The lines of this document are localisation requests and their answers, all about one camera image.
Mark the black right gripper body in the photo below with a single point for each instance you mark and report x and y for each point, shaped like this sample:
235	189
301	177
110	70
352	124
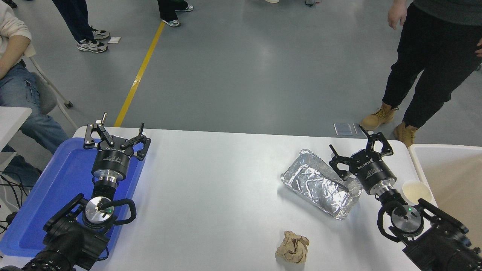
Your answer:
372	171

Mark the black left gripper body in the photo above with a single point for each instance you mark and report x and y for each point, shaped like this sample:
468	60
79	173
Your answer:
111	160

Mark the white paper scrap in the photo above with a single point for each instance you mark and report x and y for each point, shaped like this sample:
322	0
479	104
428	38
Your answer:
114	40

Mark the grey white chair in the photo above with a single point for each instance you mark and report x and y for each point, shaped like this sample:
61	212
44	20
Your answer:
46	96

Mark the crumpled tan paper ball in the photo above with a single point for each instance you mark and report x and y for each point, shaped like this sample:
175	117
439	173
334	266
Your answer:
293	247

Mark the seated person's forearm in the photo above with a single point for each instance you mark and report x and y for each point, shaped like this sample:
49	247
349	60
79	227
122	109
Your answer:
13	54

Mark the blue plastic tray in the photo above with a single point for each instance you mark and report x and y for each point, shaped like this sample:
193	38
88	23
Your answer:
52	188

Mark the walking person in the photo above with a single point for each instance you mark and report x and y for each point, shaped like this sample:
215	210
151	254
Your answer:
167	9
75	19

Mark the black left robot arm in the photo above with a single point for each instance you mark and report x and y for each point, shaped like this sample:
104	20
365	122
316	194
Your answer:
71	241

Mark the metal floor plate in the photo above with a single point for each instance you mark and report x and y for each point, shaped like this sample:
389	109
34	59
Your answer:
357	128
342	129

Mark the seated person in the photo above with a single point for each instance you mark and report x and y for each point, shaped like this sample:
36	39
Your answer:
19	94

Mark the silver foil tray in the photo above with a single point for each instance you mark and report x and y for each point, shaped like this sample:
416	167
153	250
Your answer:
316	184

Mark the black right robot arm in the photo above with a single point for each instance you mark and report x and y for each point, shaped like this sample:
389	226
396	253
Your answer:
444	244

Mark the white side table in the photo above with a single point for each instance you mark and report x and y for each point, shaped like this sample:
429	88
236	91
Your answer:
13	118

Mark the white paper cup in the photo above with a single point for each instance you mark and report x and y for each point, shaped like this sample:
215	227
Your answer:
416	192

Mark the large pale bin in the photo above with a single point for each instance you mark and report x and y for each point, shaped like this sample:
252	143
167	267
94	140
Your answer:
455	180

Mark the standing person's left hand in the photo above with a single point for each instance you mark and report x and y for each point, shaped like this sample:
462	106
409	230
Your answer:
479	47

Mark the standing person's right hand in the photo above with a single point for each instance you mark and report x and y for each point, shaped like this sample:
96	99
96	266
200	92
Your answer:
397	13

